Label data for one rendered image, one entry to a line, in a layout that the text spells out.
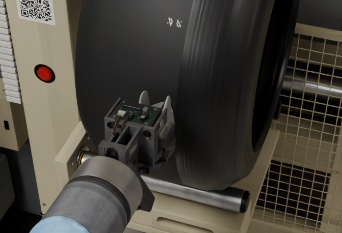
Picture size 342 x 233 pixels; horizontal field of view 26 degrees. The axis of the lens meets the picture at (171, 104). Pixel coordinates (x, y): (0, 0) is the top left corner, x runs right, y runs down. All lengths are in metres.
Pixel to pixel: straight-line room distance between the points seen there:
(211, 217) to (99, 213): 0.61
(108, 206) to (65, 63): 0.60
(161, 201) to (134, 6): 0.49
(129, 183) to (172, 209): 0.55
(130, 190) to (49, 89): 0.62
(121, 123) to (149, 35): 0.19
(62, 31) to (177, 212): 0.41
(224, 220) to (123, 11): 0.51
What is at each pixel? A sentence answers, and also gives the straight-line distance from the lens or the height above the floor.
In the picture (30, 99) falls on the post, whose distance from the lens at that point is 1.54.
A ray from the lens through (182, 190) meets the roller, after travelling 1.43.
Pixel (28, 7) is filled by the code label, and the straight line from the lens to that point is 1.39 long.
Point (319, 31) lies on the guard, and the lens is 1.71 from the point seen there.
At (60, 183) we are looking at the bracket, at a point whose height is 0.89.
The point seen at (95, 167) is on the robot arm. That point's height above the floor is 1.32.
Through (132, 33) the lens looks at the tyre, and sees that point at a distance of 1.12.
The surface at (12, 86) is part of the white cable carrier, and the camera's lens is 1.56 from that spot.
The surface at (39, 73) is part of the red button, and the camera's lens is 1.47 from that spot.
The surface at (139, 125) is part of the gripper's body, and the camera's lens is 0.96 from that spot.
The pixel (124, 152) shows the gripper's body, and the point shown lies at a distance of 0.92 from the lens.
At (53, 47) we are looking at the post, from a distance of 1.42.
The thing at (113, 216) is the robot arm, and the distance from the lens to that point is 0.87.
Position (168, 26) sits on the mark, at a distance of 1.10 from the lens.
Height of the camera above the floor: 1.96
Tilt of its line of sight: 41 degrees down
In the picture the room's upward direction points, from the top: straight up
